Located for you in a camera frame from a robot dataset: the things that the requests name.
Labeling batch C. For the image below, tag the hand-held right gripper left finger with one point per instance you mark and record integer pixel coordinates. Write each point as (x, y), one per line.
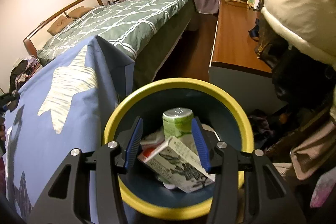
(135, 144)

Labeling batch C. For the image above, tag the floor clothes pile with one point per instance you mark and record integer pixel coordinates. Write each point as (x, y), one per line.
(260, 121)

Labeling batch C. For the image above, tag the yellow rimmed dark bin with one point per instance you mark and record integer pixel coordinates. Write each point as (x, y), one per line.
(147, 106)

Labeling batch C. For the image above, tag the wooden bed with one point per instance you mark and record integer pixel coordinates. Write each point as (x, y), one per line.
(162, 48)

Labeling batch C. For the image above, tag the cream down jacket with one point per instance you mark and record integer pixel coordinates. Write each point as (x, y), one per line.
(296, 3)

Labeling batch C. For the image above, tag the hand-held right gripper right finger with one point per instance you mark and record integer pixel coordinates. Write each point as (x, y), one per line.
(199, 142)

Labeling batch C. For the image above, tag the blue star tablecloth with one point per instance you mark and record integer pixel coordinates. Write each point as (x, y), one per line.
(78, 113)

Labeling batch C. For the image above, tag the brown bag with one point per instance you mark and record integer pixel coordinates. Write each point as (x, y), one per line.
(267, 48)

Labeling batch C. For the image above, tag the black garment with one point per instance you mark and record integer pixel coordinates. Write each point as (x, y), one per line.
(296, 77)

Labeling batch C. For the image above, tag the pink patterned cloth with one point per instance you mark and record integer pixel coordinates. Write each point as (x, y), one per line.
(324, 187)

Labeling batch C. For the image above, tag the wooden dresser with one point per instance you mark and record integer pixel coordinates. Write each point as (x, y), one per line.
(236, 37)

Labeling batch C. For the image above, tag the white bottle green label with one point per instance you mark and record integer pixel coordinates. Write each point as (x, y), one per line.
(176, 127)

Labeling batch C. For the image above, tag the white wall socket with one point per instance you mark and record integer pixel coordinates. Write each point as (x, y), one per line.
(17, 61)

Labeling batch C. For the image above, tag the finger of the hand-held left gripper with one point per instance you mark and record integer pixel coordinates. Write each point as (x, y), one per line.
(10, 99)

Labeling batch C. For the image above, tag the white floral box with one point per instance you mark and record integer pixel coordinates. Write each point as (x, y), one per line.
(178, 161)

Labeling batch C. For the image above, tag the pink strawberry carton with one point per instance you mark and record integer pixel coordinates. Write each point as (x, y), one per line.
(147, 154)

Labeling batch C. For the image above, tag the brown pillow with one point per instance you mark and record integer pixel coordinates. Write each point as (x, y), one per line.
(80, 12)
(60, 26)

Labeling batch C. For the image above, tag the dark jacket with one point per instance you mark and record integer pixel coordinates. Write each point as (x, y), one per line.
(18, 69)

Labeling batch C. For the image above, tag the green checked duvet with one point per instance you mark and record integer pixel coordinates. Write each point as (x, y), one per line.
(118, 19)

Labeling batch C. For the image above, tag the beige cloth bag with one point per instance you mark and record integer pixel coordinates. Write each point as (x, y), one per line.
(315, 150)

